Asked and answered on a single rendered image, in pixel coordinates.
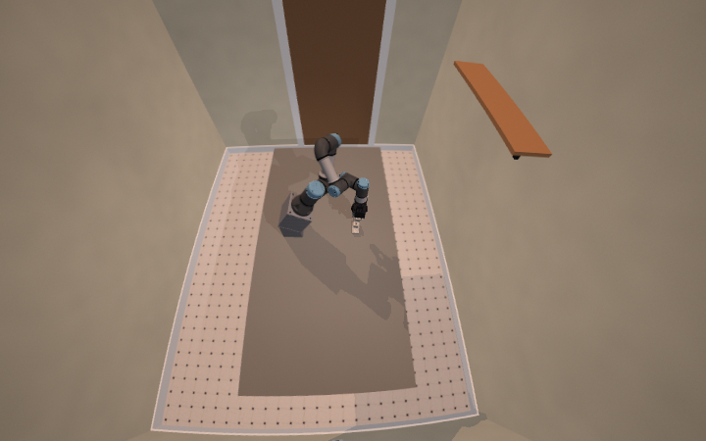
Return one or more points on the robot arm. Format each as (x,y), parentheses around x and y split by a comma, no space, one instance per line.
(328,182)

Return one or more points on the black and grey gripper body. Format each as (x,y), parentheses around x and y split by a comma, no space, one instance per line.
(359,210)

